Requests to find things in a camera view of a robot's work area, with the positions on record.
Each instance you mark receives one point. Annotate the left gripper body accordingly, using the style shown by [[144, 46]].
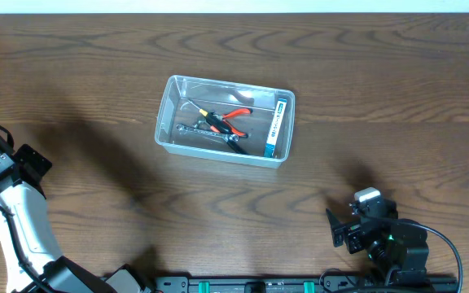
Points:
[[33, 163]]

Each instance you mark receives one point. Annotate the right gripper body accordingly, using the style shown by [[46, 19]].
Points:
[[357, 243]]

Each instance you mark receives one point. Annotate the blue white cardboard box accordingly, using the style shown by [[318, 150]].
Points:
[[275, 126]]

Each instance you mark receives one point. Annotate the silver wrench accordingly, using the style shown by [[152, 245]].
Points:
[[225, 136]]

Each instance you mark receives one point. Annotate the orange handled pliers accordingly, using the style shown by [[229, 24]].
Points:
[[234, 116]]

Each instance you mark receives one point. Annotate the clear plastic container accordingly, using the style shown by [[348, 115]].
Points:
[[223, 97]]

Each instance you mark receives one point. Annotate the small hammer black orange handle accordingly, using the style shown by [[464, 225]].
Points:
[[201, 123]]

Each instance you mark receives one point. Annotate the black yellow screwdriver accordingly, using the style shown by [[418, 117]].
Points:
[[216, 123]]

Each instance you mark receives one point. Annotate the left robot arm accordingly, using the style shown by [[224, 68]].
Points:
[[34, 260]]

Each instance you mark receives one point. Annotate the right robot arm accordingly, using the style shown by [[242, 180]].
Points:
[[397, 247]]

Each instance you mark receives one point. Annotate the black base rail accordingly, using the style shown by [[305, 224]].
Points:
[[328, 283]]

